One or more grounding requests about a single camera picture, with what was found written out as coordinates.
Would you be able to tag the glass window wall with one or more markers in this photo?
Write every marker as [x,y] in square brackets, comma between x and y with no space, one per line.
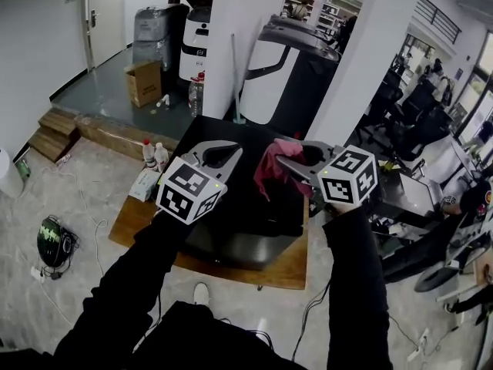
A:
[481,91]

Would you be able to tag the person's left forearm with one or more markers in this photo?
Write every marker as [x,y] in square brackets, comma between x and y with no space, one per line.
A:
[127,276]

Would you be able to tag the black desk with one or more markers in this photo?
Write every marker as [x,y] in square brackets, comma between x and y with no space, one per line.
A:
[410,189]

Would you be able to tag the pink cleaning cloth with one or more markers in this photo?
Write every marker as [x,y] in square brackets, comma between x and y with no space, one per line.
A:
[269,164]

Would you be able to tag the person's body in black clothing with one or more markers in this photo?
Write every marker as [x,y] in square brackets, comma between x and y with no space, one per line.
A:
[212,341]

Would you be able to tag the wooden table with black legs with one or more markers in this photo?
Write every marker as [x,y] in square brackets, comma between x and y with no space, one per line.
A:
[131,222]

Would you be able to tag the person's left white shoe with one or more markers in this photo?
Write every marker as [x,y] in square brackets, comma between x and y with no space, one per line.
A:
[202,295]

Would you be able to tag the black and green helmet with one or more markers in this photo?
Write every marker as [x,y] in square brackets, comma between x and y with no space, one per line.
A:
[52,241]

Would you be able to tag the clear bottle with white cap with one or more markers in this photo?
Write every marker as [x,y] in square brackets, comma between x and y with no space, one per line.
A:
[161,159]

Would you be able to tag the clear bottle with red cap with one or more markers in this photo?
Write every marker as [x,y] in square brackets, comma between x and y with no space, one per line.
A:
[148,156]

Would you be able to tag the large clear water jug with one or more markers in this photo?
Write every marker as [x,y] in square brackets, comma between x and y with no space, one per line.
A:
[196,96]

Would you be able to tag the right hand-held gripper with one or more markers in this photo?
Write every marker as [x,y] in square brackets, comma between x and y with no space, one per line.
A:
[346,175]

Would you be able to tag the black mini fridge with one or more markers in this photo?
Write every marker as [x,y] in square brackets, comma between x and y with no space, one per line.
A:
[250,214]

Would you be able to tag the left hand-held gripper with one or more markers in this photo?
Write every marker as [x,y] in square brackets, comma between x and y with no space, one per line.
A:
[192,191]

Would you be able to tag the white service robot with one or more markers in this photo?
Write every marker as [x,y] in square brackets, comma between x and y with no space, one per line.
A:
[194,48]

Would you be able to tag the wooden steps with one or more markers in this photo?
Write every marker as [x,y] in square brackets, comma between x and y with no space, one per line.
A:
[54,133]

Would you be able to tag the pink and white power strip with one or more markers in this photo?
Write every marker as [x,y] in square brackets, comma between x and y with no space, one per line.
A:
[63,160]

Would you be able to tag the green bottle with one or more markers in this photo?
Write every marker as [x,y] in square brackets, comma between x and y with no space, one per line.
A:
[24,169]

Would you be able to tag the black round stool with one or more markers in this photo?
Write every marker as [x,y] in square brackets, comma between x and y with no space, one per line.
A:
[431,281]

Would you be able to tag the row of black office chairs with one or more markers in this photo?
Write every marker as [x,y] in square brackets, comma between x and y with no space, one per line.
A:
[420,98]

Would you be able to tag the plastic-wrapped grey appliance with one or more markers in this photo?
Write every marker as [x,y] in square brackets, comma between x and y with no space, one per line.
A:
[150,37]

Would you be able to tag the brown cardboard box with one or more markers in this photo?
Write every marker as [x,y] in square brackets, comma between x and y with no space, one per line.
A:
[146,85]

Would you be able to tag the large white and black machine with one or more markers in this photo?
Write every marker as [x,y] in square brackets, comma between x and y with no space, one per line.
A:
[262,79]

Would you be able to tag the white tissue pack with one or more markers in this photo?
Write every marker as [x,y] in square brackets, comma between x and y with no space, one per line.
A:
[144,183]

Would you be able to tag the person's right forearm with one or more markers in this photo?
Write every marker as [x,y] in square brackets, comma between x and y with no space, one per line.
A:
[354,283]

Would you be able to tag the white door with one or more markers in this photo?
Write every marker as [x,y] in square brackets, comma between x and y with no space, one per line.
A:
[106,21]

